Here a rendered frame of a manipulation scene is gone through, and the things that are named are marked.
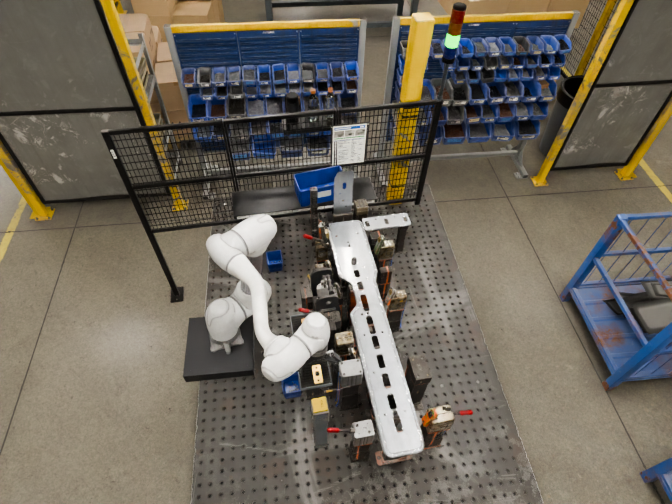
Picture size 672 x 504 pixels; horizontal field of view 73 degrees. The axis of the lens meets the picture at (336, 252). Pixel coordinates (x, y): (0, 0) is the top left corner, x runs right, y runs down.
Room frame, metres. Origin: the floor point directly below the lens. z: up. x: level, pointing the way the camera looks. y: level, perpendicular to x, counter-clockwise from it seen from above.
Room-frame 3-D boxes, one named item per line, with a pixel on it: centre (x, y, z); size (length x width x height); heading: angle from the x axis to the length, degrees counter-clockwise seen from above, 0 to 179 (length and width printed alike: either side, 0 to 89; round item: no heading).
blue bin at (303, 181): (2.13, 0.11, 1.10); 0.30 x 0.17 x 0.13; 110
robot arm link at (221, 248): (1.24, 0.48, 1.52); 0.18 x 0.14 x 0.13; 48
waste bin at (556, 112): (3.99, -2.34, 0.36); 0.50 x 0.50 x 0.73
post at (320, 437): (0.72, 0.05, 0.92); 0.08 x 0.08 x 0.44; 12
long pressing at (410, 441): (1.25, -0.19, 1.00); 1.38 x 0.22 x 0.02; 12
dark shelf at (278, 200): (2.11, 0.21, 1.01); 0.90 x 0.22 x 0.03; 102
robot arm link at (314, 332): (0.84, 0.07, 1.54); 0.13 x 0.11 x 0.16; 138
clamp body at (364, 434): (0.66, -0.14, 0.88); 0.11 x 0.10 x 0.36; 102
